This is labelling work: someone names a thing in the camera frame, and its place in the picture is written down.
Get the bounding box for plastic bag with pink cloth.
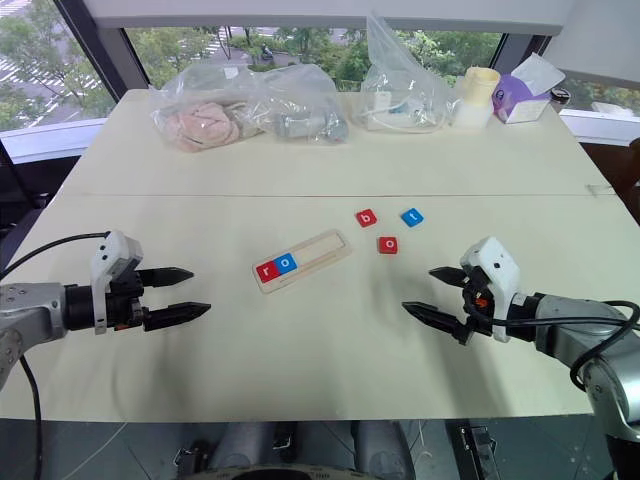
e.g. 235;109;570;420
149;64;266;154

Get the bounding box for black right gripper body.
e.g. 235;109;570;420
461;268;498;347

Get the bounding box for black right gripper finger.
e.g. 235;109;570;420
428;266;470;289
401;301;474;347

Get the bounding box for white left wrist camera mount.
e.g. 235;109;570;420
91;230;145;335

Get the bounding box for cream plastic cup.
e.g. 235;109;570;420
462;67;501;107

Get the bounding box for grey rounded leg shape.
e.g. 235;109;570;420
352;421;417;480
214;422;282;472

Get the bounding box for dark window mullion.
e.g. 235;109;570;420
492;32;525;77
54;0;152;121

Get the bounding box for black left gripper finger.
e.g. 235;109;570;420
142;302;213;333
137;267;195;289

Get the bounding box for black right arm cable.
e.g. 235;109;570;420
469;299;640;389

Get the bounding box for plastic bag with grey parts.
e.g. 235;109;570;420
244;63;351;147

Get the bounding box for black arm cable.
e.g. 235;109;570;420
0;230;111;480
469;299;640;389

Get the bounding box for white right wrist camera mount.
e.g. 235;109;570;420
459;236;521;344

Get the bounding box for black metal bracket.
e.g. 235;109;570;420
172;439;212;472
457;424;497;472

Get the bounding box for black rounded shape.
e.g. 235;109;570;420
208;462;362;480

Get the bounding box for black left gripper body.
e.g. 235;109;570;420
104;264;148;333

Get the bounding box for plastic bag with white cable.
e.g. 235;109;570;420
349;12;464;135

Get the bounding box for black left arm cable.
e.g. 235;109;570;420
0;230;111;480

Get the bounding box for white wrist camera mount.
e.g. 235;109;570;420
459;236;521;344
91;230;145;335

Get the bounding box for purple tissue box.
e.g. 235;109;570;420
492;53;567;125

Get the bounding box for wooden letter tray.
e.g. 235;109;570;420
251;228;354;296

